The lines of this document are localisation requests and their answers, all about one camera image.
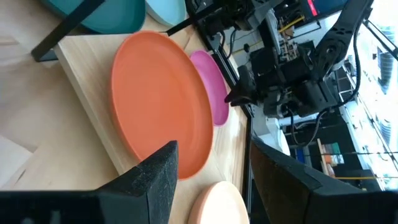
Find black aluminium table frame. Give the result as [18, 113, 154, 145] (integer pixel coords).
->
[185, 0, 259, 224]

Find pale peach plate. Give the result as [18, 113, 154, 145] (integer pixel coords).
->
[187, 180, 251, 224]

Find pink plate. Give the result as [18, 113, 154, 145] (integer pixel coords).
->
[189, 49, 231, 127]

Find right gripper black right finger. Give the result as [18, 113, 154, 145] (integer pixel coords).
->
[249, 136, 398, 224]

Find teal blue plate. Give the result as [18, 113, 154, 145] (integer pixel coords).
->
[40, 0, 147, 35]

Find orange plate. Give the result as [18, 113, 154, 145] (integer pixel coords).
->
[110, 30, 215, 181]

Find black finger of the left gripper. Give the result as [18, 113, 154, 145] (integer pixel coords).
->
[224, 88, 261, 108]
[237, 64, 259, 94]

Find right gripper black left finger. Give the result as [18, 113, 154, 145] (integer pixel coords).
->
[0, 139, 180, 224]

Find light blue plate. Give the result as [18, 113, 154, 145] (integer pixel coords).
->
[145, 0, 188, 27]

